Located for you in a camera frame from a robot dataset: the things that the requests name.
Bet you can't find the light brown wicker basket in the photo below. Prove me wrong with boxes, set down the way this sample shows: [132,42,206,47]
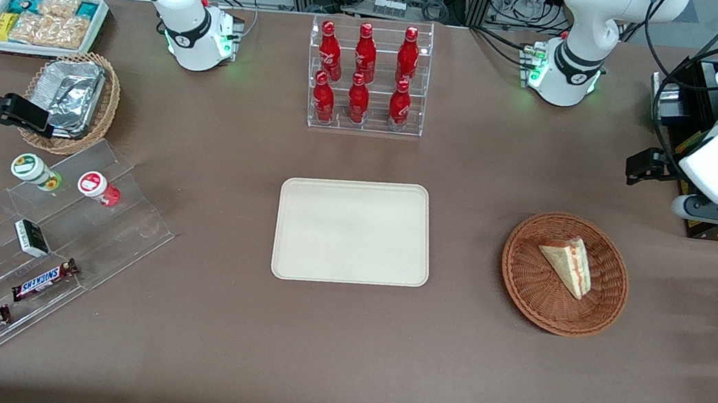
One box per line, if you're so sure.
[15,44,126,162]

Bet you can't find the clear acrylic stepped shelf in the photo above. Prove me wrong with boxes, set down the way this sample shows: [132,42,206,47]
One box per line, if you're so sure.
[0,124,187,392]

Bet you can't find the silver foil container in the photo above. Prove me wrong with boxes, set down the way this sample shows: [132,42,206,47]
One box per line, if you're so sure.
[31,55,109,143]

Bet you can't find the red lid cup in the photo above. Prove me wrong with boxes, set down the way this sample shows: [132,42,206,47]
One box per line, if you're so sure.
[74,169,124,209]

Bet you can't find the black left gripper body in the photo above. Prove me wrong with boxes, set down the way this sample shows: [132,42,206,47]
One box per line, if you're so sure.
[654,155,686,186]

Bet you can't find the green lid cup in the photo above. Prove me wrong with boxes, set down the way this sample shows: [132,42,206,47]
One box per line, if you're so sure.
[8,151,66,193]

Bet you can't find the small clear peanut bag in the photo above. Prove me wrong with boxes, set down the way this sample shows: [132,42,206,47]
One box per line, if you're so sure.
[37,0,82,20]

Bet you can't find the clear acrylic bottle rack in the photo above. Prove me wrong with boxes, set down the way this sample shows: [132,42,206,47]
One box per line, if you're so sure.
[298,8,438,143]

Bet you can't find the round brown wicker basket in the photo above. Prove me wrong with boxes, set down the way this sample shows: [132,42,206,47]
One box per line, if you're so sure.
[493,206,638,345]

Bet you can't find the beige plastic tray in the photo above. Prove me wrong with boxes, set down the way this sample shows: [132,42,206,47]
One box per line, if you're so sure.
[269,167,441,299]

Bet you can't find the white power strip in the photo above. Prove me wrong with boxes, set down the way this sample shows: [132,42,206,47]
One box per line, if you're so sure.
[371,0,409,19]

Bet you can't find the small black box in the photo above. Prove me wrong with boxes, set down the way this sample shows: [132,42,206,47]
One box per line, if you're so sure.
[10,217,54,260]

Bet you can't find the red cola bottle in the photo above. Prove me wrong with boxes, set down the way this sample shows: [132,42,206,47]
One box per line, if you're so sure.
[314,20,349,83]
[385,77,415,131]
[345,72,374,125]
[351,21,382,85]
[393,25,424,85]
[309,70,340,124]

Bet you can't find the large clear peanut bag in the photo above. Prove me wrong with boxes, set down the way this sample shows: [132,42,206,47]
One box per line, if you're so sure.
[8,9,91,52]

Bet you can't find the triangular sandwich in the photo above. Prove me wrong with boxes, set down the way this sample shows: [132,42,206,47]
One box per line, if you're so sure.
[532,232,598,303]

